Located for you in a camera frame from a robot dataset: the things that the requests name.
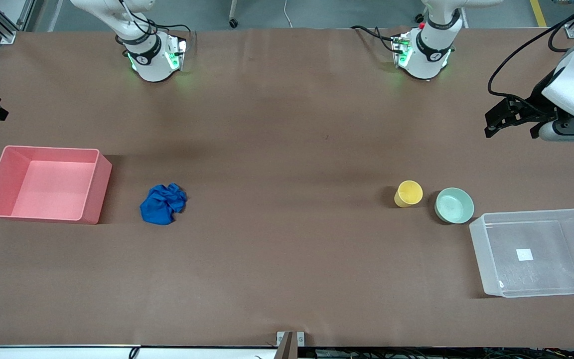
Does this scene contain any mint green bowl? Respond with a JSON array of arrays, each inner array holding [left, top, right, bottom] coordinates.
[[434, 187, 475, 224]]

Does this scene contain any yellow plastic cup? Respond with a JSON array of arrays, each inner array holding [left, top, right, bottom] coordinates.
[[394, 180, 424, 208]]

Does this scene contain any blue cloth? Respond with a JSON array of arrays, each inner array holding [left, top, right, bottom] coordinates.
[[140, 183, 188, 226]]

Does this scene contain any clear plastic box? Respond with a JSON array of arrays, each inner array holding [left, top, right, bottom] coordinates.
[[469, 208, 574, 298]]

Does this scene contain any pink plastic bin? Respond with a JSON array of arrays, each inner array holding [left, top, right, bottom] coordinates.
[[0, 145, 113, 225]]

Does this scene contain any yellow floor tape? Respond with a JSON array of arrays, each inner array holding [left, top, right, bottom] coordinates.
[[530, 0, 548, 27]]

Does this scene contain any white table edge bar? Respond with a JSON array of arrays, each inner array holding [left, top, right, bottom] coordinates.
[[0, 344, 279, 359]]

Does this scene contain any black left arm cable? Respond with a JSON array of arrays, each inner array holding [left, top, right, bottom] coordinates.
[[488, 7, 574, 99]]

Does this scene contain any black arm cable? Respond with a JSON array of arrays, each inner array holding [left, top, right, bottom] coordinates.
[[113, 0, 160, 48], [488, 7, 574, 99]]

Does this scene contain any aluminium frame profile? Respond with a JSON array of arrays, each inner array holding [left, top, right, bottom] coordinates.
[[0, 0, 36, 44]]

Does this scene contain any black left base cable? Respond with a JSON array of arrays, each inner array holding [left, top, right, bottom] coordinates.
[[350, 25, 398, 52]]

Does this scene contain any black base cable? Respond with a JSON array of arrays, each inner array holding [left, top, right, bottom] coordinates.
[[157, 23, 192, 35], [350, 25, 398, 52]]

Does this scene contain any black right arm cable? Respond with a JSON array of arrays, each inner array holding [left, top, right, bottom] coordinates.
[[113, 0, 160, 48]]

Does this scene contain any black right base cable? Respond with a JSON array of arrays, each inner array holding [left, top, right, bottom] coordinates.
[[157, 23, 192, 35]]

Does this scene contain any grey metal table bracket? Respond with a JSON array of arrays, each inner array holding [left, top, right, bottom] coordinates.
[[276, 331, 305, 359]]

